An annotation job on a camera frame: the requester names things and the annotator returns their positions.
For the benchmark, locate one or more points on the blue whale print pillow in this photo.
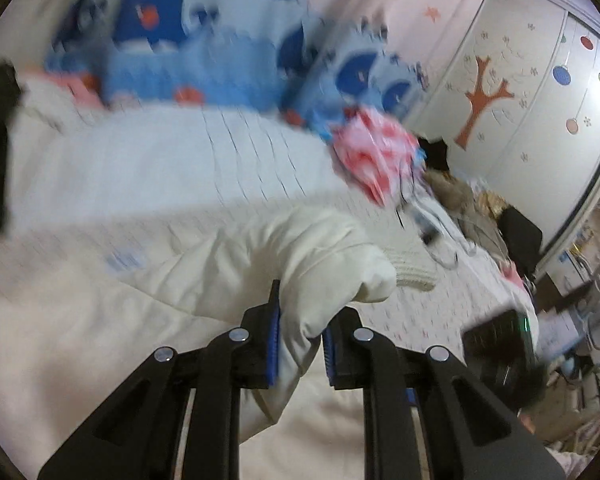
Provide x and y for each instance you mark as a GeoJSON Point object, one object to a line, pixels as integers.
{"type": "Point", "coordinates": [360, 70]}

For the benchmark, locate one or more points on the black bag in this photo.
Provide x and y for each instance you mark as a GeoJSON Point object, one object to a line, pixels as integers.
{"type": "Point", "coordinates": [520, 235]}

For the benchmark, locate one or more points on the cream puffer jacket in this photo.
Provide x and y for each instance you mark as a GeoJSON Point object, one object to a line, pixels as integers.
{"type": "Point", "coordinates": [305, 260]}

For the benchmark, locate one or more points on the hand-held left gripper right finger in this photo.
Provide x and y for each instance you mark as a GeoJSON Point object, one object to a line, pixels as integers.
{"type": "Point", "coordinates": [328, 355]}

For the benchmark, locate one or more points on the blue whale print quilt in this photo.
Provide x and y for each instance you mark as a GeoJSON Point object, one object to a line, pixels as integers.
{"type": "Point", "coordinates": [230, 35]}

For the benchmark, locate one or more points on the beige cloth heap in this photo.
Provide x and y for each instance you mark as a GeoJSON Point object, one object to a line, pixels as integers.
{"type": "Point", "coordinates": [455, 195]}

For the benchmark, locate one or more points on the white quilted blanket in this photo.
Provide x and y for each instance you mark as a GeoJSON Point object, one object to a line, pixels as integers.
{"type": "Point", "coordinates": [180, 160]}

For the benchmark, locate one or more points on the white ribbed knit cloth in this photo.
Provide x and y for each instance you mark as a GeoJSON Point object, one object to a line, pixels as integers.
{"type": "Point", "coordinates": [412, 267]}

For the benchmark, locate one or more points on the pink striped cloth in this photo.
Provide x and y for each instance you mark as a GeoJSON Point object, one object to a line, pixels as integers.
{"type": "Point", "coordinates": [77, 87]}

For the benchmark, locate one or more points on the pink and white cloth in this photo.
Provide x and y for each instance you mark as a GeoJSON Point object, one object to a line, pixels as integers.
{"type": "Point", "coordinates": [375, 150]}

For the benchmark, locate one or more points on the white wardrobe with tree decal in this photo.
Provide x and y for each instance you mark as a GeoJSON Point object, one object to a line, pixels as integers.
{"type": "Point", "coordinates": [530, 110]}

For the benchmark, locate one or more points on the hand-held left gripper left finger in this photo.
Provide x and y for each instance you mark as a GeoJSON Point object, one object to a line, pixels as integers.
{"type": "Point", "coordinates": [274, 342]}

